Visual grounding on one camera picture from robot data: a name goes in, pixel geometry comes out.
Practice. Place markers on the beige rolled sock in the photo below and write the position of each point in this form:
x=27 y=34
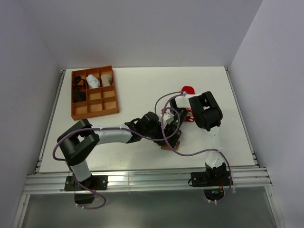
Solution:
x=106 y=80

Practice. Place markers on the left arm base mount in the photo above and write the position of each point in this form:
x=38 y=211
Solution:
x=85 y=190

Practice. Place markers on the red patterned sock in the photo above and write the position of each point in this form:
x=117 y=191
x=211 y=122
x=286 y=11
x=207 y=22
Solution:
x=189 y=90

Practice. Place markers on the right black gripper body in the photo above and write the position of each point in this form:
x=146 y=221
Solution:
x=177 y=121

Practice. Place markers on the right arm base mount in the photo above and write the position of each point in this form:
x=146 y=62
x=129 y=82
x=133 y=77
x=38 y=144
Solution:
x=218 y=178

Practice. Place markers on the white rolled sock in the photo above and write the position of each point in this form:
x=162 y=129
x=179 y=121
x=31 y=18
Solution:
x=92 y=81

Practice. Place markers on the aluminium front rail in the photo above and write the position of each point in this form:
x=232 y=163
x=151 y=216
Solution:
x=147 y=180

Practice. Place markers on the black red rolled sock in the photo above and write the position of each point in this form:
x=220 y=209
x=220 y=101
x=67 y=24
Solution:
x=78 y=83

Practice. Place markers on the orange compartment tray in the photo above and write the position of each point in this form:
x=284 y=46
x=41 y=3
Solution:
x=100 y=101

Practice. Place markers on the dark brown striped sock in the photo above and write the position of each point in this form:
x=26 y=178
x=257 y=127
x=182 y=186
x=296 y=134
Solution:
x=78 y=96

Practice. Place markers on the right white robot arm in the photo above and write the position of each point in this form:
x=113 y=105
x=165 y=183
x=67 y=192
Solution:
x=207 y=116

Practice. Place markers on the tan ribbed sock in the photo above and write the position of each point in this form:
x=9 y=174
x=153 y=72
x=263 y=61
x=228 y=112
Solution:
x=169 y=147

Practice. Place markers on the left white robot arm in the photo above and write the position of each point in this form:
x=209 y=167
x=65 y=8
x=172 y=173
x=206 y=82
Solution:
x=78 y=141

